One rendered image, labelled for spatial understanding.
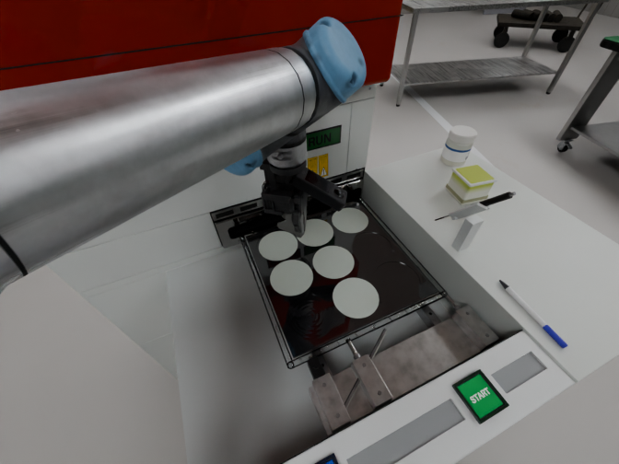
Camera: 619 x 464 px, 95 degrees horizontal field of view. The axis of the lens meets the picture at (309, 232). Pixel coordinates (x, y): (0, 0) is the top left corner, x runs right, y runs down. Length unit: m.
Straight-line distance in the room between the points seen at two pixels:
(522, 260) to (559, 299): 0.10
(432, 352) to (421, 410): 0.16
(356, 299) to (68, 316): 1.78
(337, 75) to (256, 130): 0.11
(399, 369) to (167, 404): 1.22
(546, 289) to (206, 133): 0.66
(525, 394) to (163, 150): 0.57
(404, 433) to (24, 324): 2.08
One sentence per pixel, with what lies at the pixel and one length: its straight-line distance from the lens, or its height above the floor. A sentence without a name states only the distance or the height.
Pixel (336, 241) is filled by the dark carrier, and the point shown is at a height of 0.90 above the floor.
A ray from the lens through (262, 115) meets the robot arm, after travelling 0.23.
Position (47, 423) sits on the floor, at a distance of 1.89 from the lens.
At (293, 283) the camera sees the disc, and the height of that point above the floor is 0.90.
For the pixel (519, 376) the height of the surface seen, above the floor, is 0.96.
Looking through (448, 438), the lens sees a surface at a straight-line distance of 0.53.
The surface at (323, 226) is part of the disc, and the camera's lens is 0.77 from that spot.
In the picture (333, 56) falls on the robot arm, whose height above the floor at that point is 1.37.
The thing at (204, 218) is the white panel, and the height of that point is 0.96.
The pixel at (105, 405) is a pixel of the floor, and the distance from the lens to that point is 1.77.
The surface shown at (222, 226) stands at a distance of 0.78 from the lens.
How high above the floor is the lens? 1.45
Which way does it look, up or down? 46 degrees down
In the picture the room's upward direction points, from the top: 2 degrees counter-clockwise
